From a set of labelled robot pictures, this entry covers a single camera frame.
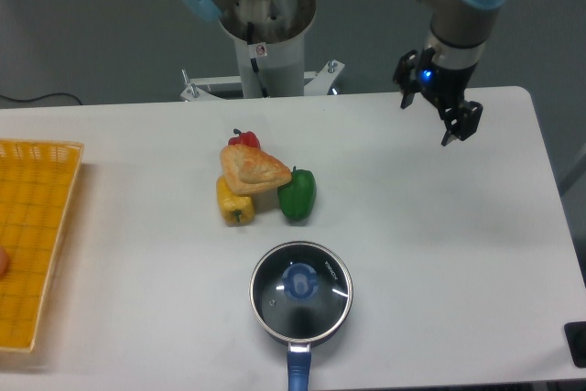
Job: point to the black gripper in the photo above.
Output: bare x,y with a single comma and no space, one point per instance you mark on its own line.
441,86

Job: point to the green bell pepper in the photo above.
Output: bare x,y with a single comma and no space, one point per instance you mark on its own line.
297,198

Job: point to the red bell pepper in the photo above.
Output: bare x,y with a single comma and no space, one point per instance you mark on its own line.
247,138

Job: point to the baked puff pastry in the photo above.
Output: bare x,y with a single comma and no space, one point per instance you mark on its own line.
249,170

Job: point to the yellow bell pepper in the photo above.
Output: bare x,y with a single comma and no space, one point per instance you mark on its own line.
235,209

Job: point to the black table grommet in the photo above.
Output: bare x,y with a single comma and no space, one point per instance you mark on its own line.
576,338

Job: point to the yellow woven basket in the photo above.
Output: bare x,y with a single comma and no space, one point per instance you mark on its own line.
37,183

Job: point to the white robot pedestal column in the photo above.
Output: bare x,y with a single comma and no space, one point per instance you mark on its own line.
269,43

